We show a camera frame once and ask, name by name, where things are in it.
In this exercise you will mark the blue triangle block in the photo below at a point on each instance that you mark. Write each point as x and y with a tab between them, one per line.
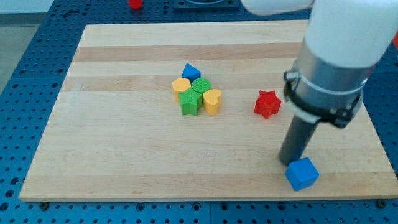
191	73

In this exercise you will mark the red star block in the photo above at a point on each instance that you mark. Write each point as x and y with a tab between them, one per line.
267	104

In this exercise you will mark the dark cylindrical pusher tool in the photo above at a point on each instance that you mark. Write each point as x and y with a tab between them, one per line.
296	140

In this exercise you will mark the yellow hexagon block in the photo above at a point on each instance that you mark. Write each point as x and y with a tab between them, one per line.
180	85

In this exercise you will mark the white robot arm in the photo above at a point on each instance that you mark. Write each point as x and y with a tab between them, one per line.
343	43

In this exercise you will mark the blue cube block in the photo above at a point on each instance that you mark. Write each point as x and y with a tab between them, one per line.
301	174

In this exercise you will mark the wooden board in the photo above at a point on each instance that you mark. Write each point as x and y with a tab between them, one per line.
116	133

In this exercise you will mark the red block at back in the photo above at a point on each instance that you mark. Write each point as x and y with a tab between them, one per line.
135	4

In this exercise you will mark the green star block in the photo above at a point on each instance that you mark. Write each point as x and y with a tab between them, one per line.
190	102

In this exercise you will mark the green cylinder block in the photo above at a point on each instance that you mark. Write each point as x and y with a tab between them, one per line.
201	85

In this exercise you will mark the yellow heart block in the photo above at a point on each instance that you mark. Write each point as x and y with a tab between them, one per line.
212	101

